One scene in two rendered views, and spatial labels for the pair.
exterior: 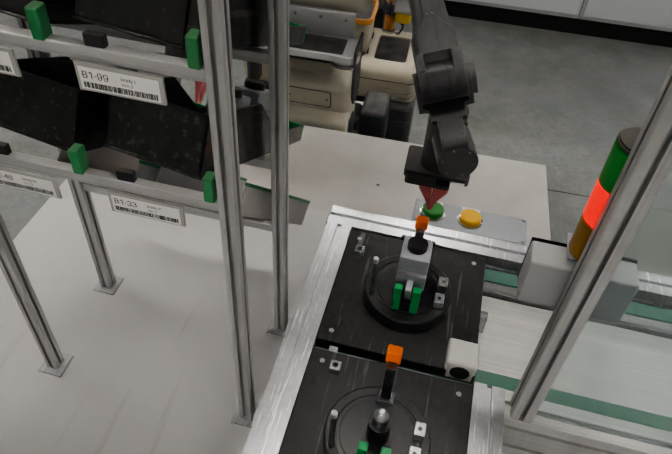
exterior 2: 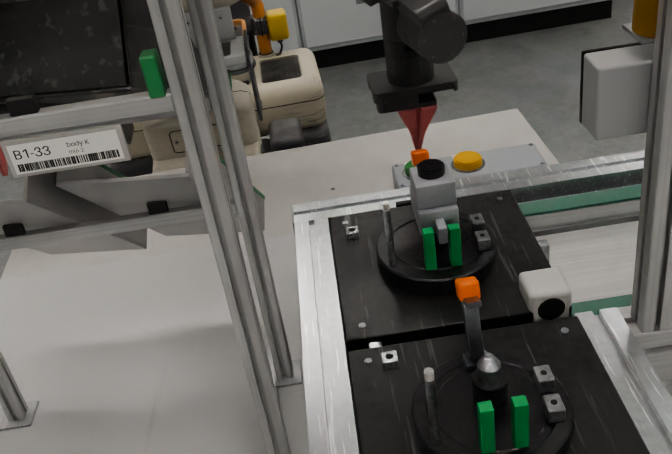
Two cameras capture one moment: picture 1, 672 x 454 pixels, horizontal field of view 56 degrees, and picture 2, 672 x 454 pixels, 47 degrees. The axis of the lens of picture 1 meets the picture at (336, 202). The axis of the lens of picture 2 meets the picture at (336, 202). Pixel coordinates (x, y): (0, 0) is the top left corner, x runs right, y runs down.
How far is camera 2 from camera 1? 0.28 m
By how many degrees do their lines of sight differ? 14
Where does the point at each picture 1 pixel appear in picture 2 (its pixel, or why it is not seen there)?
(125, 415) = not seen: outside the picture
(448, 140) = (422, 8)
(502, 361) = (590, 293)
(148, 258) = (65, 366)
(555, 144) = not seen: hidden behind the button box
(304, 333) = (327, 344)
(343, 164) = (279, 183)
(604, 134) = (544, 126)
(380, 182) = (334, 185)
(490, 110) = not seen: hidden behind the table
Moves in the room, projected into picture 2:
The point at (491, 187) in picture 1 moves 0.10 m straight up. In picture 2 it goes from (468, 147) to (466, 94)
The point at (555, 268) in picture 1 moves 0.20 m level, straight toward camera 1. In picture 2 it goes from (630, 65) to (660, 192)
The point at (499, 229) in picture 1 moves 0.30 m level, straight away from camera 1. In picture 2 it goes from (508, 161) to (489, 74)
